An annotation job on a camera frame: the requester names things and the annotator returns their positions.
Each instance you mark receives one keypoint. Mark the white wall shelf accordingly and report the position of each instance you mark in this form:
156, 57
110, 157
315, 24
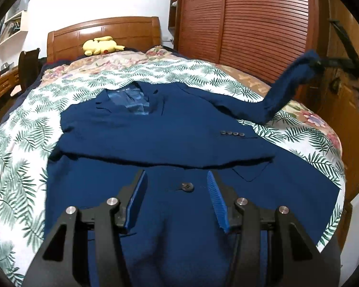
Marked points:
11, 24

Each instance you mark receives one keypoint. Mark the wooden headboard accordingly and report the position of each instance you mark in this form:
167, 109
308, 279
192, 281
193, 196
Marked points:
136, 32

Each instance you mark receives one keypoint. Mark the palm leaf print bedsheet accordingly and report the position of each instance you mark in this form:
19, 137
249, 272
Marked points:
28, 134

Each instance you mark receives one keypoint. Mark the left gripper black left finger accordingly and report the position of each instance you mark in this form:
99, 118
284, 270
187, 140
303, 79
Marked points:
85, 243

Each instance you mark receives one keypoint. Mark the dark wooden chair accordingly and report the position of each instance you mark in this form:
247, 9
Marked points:
28, 71

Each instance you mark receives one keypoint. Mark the navy blue suit jacket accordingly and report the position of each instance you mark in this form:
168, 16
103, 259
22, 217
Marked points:
177, 134

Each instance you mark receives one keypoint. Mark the wooden desk cabinet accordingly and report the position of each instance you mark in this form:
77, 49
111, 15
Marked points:
8, 81

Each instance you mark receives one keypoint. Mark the yellow plush toy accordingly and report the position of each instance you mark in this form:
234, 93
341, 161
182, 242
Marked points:
102, 45

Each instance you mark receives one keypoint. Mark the wooden louvered wardrobe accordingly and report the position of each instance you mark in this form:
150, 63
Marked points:
258, 37

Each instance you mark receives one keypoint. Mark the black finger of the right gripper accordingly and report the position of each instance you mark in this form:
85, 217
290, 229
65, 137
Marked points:
336, 63

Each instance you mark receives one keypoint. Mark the wooden door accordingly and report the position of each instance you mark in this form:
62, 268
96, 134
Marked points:
340, 112

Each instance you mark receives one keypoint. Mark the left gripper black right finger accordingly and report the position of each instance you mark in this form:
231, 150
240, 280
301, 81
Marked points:
272, 248

